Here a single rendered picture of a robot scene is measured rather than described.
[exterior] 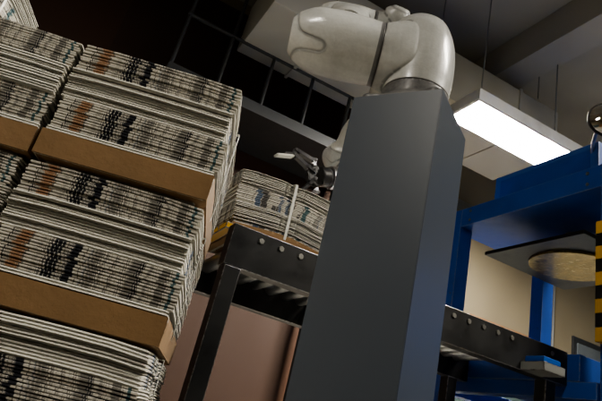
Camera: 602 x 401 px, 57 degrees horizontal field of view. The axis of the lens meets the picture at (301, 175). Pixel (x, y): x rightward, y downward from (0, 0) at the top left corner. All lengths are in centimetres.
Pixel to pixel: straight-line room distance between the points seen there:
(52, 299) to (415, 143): 70
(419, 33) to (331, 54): 21
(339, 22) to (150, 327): 79
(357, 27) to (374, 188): 40
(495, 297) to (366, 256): 578
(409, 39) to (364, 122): 23
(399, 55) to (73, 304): 84
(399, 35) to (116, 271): 80
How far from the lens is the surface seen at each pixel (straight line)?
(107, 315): 87
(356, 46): 128
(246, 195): 176
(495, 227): 295
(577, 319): 778
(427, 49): 130
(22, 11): 149
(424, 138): 112
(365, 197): 110
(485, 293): 670
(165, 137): 95
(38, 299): 89
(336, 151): 219
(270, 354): 503
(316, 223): 184
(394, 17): 193
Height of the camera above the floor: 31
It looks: 25 degrees up
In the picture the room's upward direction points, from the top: 14 degrees clockwise
